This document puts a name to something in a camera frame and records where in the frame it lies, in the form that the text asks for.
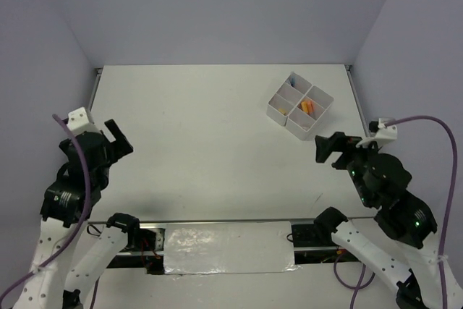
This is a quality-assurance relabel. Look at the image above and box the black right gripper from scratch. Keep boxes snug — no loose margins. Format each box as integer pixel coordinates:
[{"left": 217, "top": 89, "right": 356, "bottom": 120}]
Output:
[{"left": 313, "top": 128, "right": 381, "bottom": 204}]

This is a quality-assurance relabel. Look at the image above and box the orange grey highlighter marker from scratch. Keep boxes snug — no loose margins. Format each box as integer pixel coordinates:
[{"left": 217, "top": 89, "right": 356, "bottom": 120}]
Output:
[{"left": 300, "top": 100, "right": 314, "bottom": 114}]

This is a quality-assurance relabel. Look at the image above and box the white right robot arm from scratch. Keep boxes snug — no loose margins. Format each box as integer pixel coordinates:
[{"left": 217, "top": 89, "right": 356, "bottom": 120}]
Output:
[{"left": 314, "top": 132, "right": 462, "bottom": 308}]

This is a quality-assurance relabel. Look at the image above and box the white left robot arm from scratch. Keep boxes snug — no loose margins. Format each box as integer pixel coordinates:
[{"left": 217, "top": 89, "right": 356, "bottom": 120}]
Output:
[{"left": 1, "top": 116, "right": 142, "bottom": 308}]

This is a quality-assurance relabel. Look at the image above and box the white right storage container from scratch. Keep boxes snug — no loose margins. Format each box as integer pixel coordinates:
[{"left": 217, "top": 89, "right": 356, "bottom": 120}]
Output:
[{"left": 286, "top": 85, "right": 334, "bottom": 141}]

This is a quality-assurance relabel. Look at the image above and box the white storage container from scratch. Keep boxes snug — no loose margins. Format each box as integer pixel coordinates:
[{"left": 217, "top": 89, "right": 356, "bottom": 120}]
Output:
[
  {"left": 266, "top": 72, "right": 314, "bottom": 127},
  {"left": 286, "top": 85, "right": 334, "bottom": 141}
]

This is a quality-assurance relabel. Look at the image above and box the white left storage container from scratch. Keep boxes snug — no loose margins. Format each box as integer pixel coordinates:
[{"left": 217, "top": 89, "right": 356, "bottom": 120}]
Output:
[{"left": 266, "top": 72, "right": 314, "bottom": 127}]

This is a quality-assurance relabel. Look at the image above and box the silver foil covered panel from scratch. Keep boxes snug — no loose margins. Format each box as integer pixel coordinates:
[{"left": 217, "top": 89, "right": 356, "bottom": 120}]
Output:
[{"left": 163, "top": 221, "right": 298, "bottom": 275}]

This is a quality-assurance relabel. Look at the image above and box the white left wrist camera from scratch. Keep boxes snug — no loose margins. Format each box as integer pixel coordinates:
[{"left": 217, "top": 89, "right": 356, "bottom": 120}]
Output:
[{"left": 67, "top": 107, "right": 99, "bottom": 136}]

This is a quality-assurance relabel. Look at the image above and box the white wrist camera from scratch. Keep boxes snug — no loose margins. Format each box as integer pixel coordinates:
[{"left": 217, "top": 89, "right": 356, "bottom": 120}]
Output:
[
  {"left": 67, "top": 107, "right": 99, "bottom": 136},
  {"left": 356, "top": 118, "right": 398, "bottom": 148}
]

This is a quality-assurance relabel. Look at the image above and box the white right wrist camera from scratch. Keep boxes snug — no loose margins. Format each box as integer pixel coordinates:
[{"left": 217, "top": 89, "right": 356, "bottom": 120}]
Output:
[{"left": 356, "top": 118, "right": 398, "bottom": 148}]

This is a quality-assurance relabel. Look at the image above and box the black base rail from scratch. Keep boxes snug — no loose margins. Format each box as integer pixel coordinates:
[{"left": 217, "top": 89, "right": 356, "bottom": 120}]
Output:
[{"left": 108, "top": 220, "right": 344, "bottom": 276}]

